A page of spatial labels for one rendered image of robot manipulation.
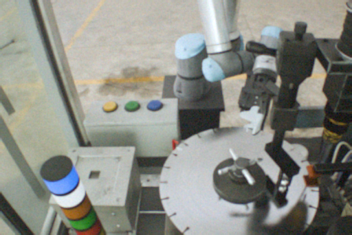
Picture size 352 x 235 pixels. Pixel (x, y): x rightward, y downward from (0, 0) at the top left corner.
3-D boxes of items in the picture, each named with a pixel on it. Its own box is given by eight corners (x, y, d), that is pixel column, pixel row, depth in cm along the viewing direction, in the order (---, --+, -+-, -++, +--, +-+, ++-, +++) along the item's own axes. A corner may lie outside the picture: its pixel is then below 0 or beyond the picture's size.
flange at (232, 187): (238, 152, 65) (239, 144, 64) (276, 181, 58) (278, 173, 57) (201, 177, 60) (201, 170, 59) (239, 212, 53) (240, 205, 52)
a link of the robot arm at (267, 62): (280, 70, 85) (281, 56, 77) (277, 84, 83) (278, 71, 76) (256, 66, 87) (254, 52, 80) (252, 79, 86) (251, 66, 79)
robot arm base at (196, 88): (174, 80, 126) (172, 60, 120) (209, 80, 126) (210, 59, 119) (172, 102, 115) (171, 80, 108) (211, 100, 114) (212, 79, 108)
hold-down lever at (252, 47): (249, 71, 45) (250, 56, 44) (243, 53, 50) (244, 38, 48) (297, 71, 45) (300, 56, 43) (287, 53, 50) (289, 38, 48)
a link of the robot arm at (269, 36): (278, 42, 90) (292, 30, 82) (271, 71, 87) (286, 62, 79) (256, 32, 89) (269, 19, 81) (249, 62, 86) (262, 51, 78)
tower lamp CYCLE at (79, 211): (60, 219, 41) (52, 208, 39) (67, 194, 44) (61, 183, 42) (87, 220, 41) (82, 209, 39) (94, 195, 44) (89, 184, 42)
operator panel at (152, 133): (95, 157, 94) (82, 122, 84) (102, 134, 102) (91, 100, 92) (179, 156, 92) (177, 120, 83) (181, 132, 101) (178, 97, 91)
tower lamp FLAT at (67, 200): (51, 207, 39) (44, 195, 37) (61, 182, 42) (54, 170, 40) (81, 209, 39) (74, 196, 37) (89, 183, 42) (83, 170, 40)
